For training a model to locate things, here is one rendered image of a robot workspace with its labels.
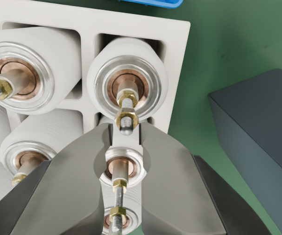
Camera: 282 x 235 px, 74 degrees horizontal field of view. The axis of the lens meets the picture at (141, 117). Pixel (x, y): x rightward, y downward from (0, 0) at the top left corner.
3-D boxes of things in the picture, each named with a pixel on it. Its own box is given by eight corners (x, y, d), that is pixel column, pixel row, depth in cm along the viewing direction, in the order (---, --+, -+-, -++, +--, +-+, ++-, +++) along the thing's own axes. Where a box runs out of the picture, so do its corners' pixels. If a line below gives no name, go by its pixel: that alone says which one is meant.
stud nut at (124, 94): (116, 106, 19) (116, 109, 18) (118, 90, 18) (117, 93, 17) (136, 108, 19) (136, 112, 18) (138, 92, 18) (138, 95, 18)
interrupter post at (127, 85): (132, 74, 21) (133, 83, 18) (142, 93, 22) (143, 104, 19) (113, 84, 21) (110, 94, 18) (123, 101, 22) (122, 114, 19)
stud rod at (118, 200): (116, 172, 25) (112, 227, 19) (124, 173, 25) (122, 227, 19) (116, 177, 26) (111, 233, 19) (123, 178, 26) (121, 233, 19)
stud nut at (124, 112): (114, 125, 16) (113, 130, 15) (115, 106, 15) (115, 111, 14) (137, 127, 16) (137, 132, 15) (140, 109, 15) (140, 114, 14)
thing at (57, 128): (40, 111, 42) (-16, 169, 26) (62, 78, 39) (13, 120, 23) (79, 133, 45) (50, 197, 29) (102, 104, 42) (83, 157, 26)
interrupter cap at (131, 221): (93, 203, 30) (92, 207, 30) (140, 204, 31) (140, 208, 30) (94, 232, 34) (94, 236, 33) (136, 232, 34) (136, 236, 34)
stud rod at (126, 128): (122, 97, 20) (118, 136, 14) (123, 88, 20) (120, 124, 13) (131, 98, 20) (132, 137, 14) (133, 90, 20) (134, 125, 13)
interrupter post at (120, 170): (113, 159, 26) (110, 177, 23) (130, 161, 27) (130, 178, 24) (112, 172, 27) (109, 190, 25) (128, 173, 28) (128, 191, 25)
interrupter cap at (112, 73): (144, 41, 19) (144, 42, 19) (170, 102, 23) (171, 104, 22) (81, 73, 21) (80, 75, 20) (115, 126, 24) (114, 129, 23)
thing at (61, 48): (97, 33, 35) (69, 46, 19) (89, 82, 39) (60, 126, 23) (43, 17, 33) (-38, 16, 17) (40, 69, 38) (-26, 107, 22)
